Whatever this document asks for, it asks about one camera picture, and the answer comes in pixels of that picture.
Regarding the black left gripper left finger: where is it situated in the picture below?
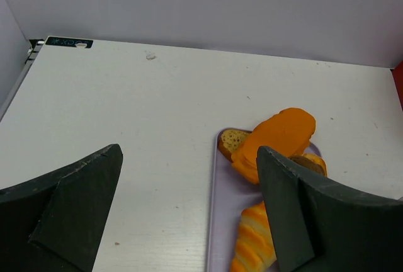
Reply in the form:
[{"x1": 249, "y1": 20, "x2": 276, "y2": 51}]
[{"x1": 1, "y1": 144, "x2": 123, "y2": 271}]

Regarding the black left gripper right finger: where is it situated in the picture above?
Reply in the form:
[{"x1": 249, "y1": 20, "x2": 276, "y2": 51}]
[{"x1": 257, "y1": 146, "x2": 402, "y2": 271}]

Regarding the striped croissant bread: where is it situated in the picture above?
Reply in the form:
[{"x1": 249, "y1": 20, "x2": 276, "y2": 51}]
[{"x1": 230, "y1": 202, "x2": 276, "y2": 272}]

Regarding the long orange bread loaf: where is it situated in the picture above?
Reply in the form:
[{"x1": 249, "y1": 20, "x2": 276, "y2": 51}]
[{"x1": 231, "y1": 108, "x2": 316, "y2": 184}]

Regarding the white iced hotdog bun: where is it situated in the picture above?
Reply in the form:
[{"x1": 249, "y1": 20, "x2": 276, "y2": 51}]
[{"x1": 302, "y1": 153, "x2": 328, "y2": 177}]

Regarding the lavender plastic tray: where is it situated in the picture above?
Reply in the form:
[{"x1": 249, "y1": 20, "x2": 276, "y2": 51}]
[{"x1": 207, "y1": 127, "x2": 323, "y2": 272}]

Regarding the sliced baguette piece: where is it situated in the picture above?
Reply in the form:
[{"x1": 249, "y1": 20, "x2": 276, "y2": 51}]
[{"x1": 217, "y1": 128, "x2": 250, "y2": 162}]

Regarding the black table label sticker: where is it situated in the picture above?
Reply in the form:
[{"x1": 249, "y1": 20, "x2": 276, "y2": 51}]
[{"x1": 45, "y1": 36, "x2": 94, "y2": 48}]

